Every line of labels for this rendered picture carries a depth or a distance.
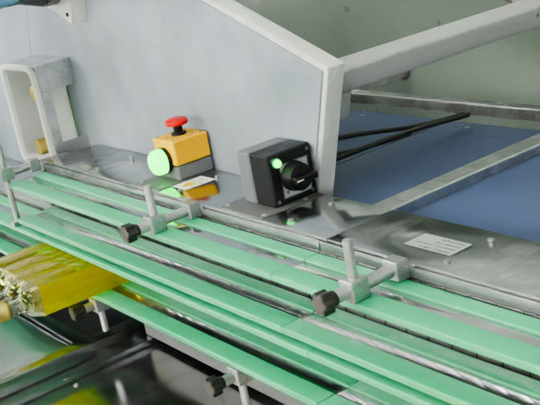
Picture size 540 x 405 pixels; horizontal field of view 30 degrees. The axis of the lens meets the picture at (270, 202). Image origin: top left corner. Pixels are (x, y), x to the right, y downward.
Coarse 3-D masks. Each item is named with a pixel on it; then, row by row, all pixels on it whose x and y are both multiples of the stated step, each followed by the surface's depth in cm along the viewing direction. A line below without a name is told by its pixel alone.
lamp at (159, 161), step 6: (156, 150) 170; (162, 150) 169; (150, 156) 169; (156, 156) 168; (162, 156) 169; (168, 156) 169; (150, 162) 169; (156, 162) 168; (162, 162) 168; (168, 162) 169; (150, 168) 170; (156, 168) 169; (162, 168) 169; (168, 168) 169
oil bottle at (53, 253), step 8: (56, 248) 189; (32, 256) 187; (40, 256) 186; (48, 256) 185; (56, 256) 185; (16, 264) 184; (24, 264) 183; (32, 264) 182; (0, 272) 182; (8, 272) 180; (16, 272) 181; (0, 280) 180; (0, 288) 180
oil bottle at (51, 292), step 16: (48, 272) 177; (64, 272) 175; (80, 272) 175; (96, 272) 177; (32, 288) 171; (48, 288) 172; (64, 288) 174; (80, 288) 176; (96, 288) 177; (32, 304) 171; (48, 304) 172; (64, 304) 174
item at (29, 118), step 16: (16, 64) 209; (16, 80) 218; (32, 80) 203; (16, 96) 218; (16, 112) 219; (32, 112) 221; (16, 128) 220; (32, 128) 222; (48, 128) 208; (32, 144) 222; (48, 144) 207
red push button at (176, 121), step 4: (176, 116) 172; (180, 116) 171; (184, 116) 172; (168, 120) 170; (172, 120) 170; (176, 120) 170; (180, 120) 170; (184, 120) 170; (168, 124) 170; (172, 124) 169; (176, 124) 169; (180, 124) 170; (184, 124) 170; (176, 128) 171; (180, 128) 171; (176, 132) 171
